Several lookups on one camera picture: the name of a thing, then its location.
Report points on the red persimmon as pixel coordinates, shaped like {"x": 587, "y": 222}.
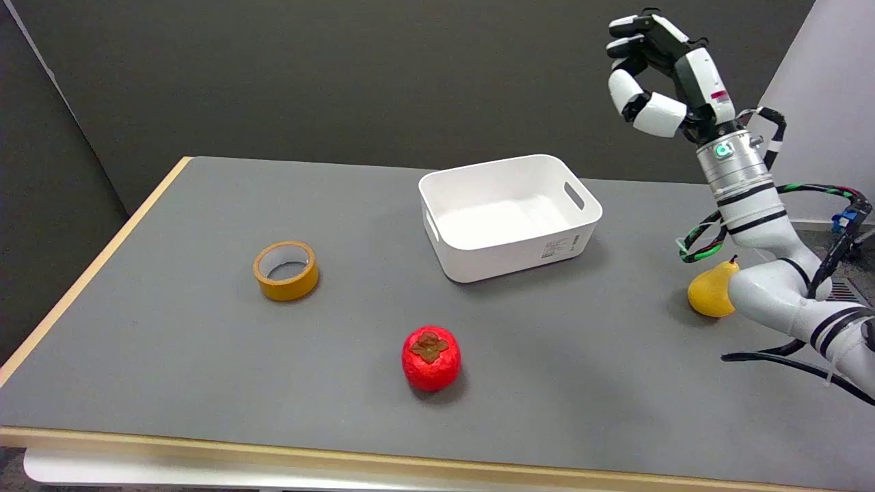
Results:
{"x": 431, "y": 365}

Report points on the floor vent grille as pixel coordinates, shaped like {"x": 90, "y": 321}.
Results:
{"x": 847, "y": 292}

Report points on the black chair caster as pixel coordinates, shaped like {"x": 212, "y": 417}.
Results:
{"x": 854, "y": 247}

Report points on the yellow pear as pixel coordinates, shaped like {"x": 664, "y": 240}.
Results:
{"x": 709, "y": 294}

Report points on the white plastic storage bin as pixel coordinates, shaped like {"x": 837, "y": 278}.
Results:
{"x": 506, "y": 225}

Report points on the yellow tape roll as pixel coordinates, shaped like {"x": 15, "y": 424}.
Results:
{"x": 290, "y": 283}

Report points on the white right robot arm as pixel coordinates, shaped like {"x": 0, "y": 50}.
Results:
{"x": 748, "y": 205}

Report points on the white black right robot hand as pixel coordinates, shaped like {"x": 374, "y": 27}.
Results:
{"x": 697, "y": 72}

